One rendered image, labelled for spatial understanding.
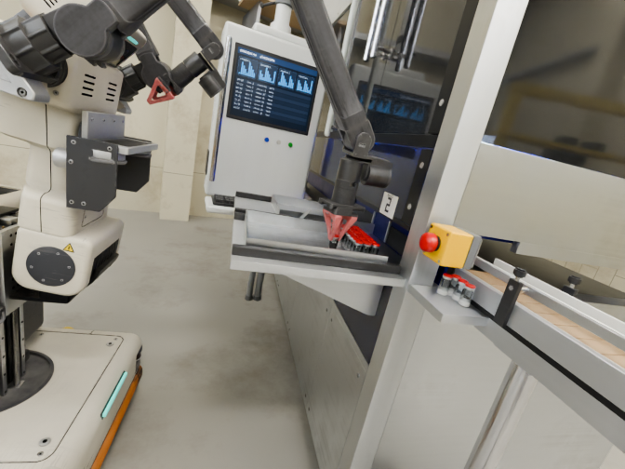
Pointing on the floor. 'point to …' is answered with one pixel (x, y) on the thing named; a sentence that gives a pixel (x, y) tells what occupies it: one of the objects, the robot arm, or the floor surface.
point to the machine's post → (368, 443)
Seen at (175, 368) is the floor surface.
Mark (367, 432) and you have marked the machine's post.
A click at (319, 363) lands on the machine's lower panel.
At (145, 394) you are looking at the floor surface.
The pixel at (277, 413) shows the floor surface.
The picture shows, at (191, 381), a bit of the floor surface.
